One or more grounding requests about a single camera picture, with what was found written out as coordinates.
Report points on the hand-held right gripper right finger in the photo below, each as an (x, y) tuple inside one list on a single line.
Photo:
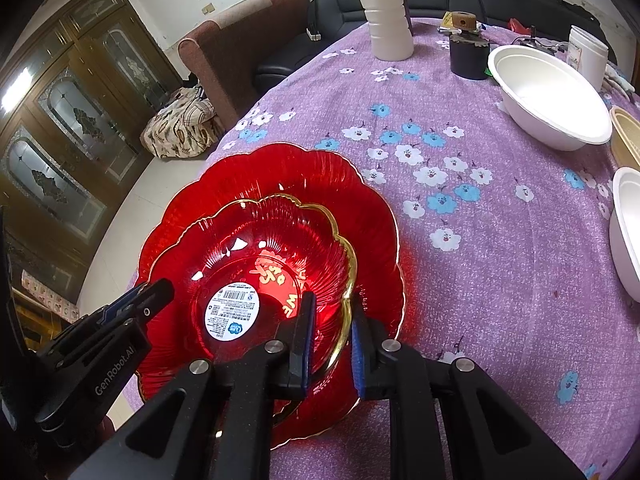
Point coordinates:
[(359, 355)]

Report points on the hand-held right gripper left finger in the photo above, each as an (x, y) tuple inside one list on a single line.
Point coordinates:
[(307, 330)]

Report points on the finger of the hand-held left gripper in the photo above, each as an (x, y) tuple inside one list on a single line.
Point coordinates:
[(150, 300)]

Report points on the large red glass plate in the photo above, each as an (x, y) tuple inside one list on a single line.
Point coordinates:
[(310, 180)]

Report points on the white paper bowl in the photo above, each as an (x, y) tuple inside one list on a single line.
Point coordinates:
[(627, 240), (550, 105)]

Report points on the large cream plastic bowl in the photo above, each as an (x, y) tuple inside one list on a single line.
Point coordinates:
[(627, 135)]

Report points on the patterned cardboard box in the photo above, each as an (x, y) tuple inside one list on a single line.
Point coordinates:
[(47, 297)]

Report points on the purple floral tablecloth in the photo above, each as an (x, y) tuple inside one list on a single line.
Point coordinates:
[(500, 285)]

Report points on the brown patterned cushion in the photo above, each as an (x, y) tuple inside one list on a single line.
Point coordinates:
[(175, 125)]

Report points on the wooden glass-door cabinet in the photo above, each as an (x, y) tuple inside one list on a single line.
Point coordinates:
[(75, 110)]

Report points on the brown fabric armchair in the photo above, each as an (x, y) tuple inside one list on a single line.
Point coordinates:
[(235, 50)]

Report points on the black cylindrical jar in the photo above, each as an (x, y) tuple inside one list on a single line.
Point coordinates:
[(467, 62)]

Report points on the white plastic bottle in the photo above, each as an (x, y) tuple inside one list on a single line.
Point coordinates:
[(387, 25)]

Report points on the black leather sofa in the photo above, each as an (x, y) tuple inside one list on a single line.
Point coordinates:
[(340, 0)]

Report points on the yellow green snack packet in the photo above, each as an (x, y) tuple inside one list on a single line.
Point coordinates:
[(447, 19)]

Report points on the wooden spool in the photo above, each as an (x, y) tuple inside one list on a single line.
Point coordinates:
[(464, 21)]

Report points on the black electronic device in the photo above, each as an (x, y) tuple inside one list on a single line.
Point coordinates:
[(542, 46)]

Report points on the red plastic bag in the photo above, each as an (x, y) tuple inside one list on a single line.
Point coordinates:
[(517, 25)]

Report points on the white plastic jar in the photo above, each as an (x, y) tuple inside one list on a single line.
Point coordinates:
[(587, 55)]

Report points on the white work gloves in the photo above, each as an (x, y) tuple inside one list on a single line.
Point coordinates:
[(617, 77)]

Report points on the wall outlet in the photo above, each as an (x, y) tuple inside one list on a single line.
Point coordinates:
[(208, 8)]

